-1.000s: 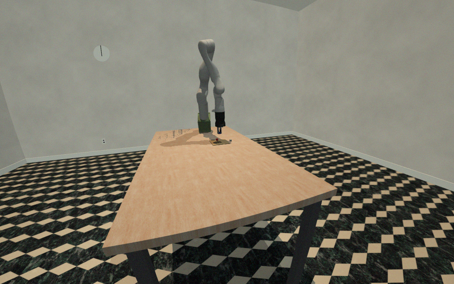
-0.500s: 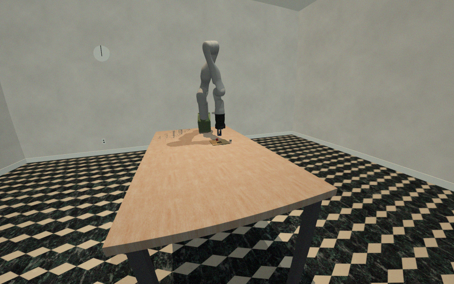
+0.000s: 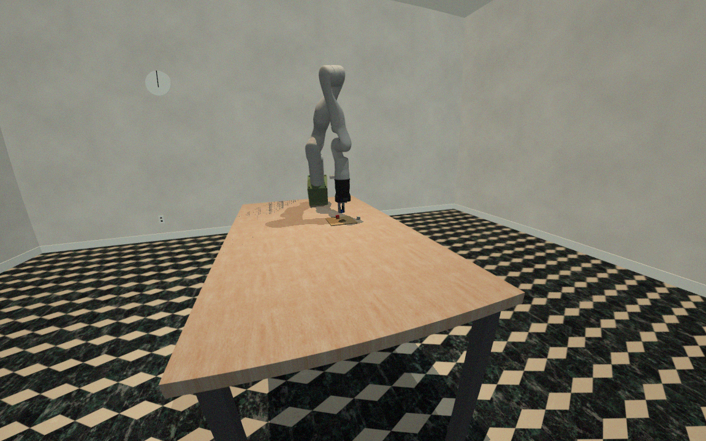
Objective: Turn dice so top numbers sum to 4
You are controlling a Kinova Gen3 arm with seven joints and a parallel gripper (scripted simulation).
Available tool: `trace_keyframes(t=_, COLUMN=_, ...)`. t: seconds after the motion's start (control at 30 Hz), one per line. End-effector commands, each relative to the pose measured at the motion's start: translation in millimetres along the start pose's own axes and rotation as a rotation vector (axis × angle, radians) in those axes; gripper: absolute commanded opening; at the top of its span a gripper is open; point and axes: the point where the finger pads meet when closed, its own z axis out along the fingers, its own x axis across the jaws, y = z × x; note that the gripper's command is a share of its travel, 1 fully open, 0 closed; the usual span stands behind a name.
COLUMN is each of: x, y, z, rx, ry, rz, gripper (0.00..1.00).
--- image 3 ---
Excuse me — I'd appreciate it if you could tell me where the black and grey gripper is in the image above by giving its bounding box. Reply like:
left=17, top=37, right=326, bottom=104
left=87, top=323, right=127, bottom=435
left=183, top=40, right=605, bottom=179
left=330, top=169, right=351, bottom=213

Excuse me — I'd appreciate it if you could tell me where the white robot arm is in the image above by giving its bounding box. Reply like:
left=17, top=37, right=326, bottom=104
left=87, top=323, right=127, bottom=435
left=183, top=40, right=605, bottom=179
left=305, top=65, right=351, bottom=186

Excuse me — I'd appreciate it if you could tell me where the tan square mat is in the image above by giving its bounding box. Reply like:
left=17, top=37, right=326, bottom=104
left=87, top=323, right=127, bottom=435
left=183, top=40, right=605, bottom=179
left=325, top=216, right=357, bottom=226

